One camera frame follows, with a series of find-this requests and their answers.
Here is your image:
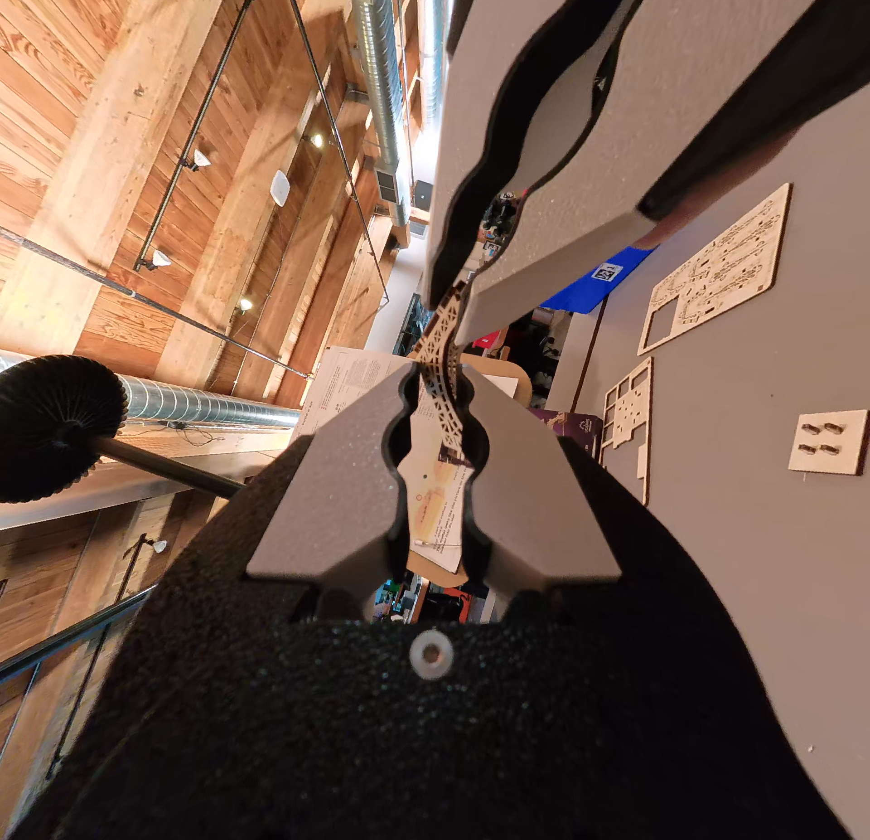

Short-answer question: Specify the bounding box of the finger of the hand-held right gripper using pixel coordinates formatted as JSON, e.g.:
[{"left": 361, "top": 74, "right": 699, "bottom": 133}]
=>
[
  {"left": 423, "top": 0, "right": 636, "bottom": 312},
  {"left": 452, "top": 0, "right": 857, "bottom": 346}
]

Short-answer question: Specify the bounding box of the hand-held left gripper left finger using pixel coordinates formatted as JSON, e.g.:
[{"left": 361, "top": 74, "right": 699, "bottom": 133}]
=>
[{"left": 245, "top": 360, "right": 419, "bottom": 589}]

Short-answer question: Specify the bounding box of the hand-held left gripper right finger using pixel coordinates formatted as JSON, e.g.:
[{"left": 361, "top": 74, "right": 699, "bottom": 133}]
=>
[{"left": 461, "top": 366, "right": 623, "bottom": 595}]

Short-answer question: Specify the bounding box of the wooden tower model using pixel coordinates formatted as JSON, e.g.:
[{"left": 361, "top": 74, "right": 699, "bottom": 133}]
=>
[{"left": 413, "top": 279, "right": 478, "bottom": 468}]

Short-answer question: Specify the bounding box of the grey desk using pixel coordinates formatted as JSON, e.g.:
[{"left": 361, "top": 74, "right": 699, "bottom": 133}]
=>
[{"left": 544, "top": 85, "right": 870, "bottom": 840}]

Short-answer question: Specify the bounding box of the purple tower kit package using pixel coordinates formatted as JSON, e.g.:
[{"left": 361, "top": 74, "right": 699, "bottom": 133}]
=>
[{"left": 529, "top": 407, "right": 606, "bottom": 461}]

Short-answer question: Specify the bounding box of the paper instruction sheet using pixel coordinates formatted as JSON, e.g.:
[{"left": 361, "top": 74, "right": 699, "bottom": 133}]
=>
[{"left": 291, "top": 345, "right": 519, "bottom": 576}]

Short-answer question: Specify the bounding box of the large wooden parts sheet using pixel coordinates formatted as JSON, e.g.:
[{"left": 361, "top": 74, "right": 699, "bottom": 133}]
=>
[{"left": 637, "top": 182, "right": 794, "bottom": 358}]

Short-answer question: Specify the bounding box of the blue plastic storage bin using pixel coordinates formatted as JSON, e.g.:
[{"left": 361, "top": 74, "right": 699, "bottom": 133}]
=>
[{"left": 540, "top": 245, "right": 659, "bottom": 315}]

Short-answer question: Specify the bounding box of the black pleated disc on pole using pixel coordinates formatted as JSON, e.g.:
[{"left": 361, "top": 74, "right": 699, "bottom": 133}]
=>
[{"left": 0, "top": 354, "right": 247, "bottom": 505}]

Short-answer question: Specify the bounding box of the black metal bar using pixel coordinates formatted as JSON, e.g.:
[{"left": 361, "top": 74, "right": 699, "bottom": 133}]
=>
[{"left": 0, "top": 585, "right": 159, "bottom": 685}]

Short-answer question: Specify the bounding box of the small four-hole wooden square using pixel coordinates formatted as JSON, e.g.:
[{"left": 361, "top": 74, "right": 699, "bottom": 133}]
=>
[{"left": 787, "top": 409, "right": 870, "bottom": 477}]

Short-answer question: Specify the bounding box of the silver spiral ventilation duct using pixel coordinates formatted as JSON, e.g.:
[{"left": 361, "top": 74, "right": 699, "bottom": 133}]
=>
[
  {"left": 0, "top": 349, "right": 305, "bottom": 432},
  {"left": 336, "top": 0, "right": 412, "bottom": 225}
]

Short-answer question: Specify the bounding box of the wooden sheet frame with cutouts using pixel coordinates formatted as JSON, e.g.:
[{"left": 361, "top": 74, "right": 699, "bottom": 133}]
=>
[{"left": 598, "top": 356, "right": 655, "bottom": 509}]

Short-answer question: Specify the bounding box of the black track light rail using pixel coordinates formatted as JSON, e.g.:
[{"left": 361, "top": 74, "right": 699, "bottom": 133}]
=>
[{"left": 134, "top": 0, "right": 258, "bottom": 274}]

